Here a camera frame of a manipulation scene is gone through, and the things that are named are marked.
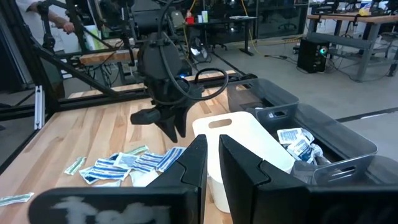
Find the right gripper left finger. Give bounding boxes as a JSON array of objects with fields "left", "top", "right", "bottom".
[{"left": 27, "top": 134, "right": 208, "bottom": 224}]

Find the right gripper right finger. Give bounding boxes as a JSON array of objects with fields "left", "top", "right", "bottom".
[{"left": 219, "top": 134, "right": 398, "bottom": 224}]

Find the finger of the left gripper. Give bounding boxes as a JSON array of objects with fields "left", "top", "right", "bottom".
[
  {"left": 154, "top": 119, "right": 178, "bottom": 144},
  {"left": 174, "top": 107, "right": 190, "bottom": 139}
]

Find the blue striped bandage packet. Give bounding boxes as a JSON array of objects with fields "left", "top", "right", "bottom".
[
  {"left": 88, "top": 165, "right": 131, "bottom": 182},
  {"left": 94, "top": 157, "right": 116, "bottom": 169},
  {"left": 155, "top": 146, "right": 187, "bottom": 173},
  {"left": 132, "top": 151, "right": 165, "bottom": 174}
]

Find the white gauze pad packet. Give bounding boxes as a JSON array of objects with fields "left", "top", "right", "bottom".
[{"left": 129, "top": 169, "right": 160, "bottom": 187}]

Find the grey print white packet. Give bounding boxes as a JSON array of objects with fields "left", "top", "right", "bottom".
[{"left": 113, "top": 152, "right": 139, "bottom": 170}]

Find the white plastic bin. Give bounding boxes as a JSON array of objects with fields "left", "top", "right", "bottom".
[{"left": 192, "top": 111, "right": 296, "bottom": 214}]

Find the wooden workbench top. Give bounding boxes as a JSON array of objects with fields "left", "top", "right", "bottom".
[{"left": 79, "top": 46, "right": 141, "bottom": 67}]

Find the grey translucent plastic bin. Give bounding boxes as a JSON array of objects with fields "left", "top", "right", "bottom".
[
  {"left": 292, "top": 154, "right": 398, "bottom": 187},
  {"left": 256, "top": 103, "right": 379, "bottom": 175},
  {"left": 226, "top": 78, "right": 300, "bottom": 125}
]

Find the black office desk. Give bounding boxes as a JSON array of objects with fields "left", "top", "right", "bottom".
[{"left": 186, "top": 16, "right": 259, "bottom": 57}]

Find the silver aluminium extrusion bar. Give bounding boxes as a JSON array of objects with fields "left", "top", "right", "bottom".
[{"left": 34, "top": 85, "right": 45, "bottom": 130}]

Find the black equipment box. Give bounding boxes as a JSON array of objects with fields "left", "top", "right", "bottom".
[{"left": 297, "top": 37, "right": 330, "bottom": 74}]

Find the person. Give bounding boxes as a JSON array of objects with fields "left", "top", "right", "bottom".
[{"left": 15, "top": 0, "right": 75, "bottom": 54}]

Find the grey metal table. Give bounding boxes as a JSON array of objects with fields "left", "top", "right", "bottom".
[{"left": 306, "top": 14, "right": 398, "bottom": 82}]

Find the black computer blue ring light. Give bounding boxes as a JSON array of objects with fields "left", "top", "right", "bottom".
[{"left": 179, "top": 60, "right": 193, "bottom": 78}]

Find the yellow hanging cable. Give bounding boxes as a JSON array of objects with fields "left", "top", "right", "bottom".
[{"left": 241, "top": 0, "right": 261, "bottom": 54}]

